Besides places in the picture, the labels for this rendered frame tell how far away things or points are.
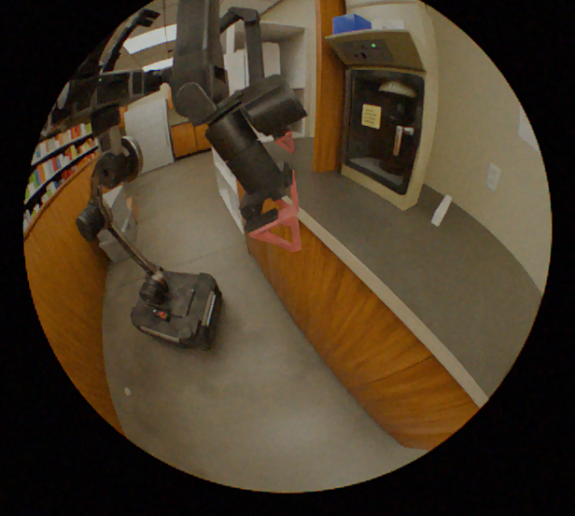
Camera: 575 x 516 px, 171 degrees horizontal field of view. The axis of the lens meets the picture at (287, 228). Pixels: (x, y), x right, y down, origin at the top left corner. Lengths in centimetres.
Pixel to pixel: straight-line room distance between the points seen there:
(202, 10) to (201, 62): 10
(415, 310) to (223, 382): 113
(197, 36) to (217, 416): 144
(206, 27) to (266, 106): 15
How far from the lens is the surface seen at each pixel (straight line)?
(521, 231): 106
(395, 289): 41
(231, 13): 86
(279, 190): 23
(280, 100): 23
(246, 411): 127
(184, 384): 140
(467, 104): 103
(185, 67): 26
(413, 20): 72
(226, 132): 24
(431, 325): 42
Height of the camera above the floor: 124
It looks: 38 degrees down
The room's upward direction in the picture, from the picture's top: straight up
